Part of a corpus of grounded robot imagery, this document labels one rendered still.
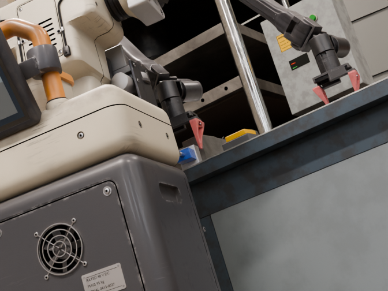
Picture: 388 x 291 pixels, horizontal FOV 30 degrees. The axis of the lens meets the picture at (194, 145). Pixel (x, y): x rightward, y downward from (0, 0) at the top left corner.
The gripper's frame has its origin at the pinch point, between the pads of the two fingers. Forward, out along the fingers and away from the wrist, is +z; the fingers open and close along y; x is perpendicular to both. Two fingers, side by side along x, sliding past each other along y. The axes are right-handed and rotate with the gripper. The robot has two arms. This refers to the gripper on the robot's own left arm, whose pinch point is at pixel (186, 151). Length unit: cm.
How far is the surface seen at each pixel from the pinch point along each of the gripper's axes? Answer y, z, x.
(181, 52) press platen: 17, -66, -96
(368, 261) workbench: -35, 42, 5
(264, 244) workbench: -11.6, 29.6, -0.8
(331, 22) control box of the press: -44, -48, -85
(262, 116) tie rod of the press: -9, -23, -80
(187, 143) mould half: 0.7, -3.5, -5.8
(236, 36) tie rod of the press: -9, -57, -80
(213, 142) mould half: -5.0, -2.5, -11.3
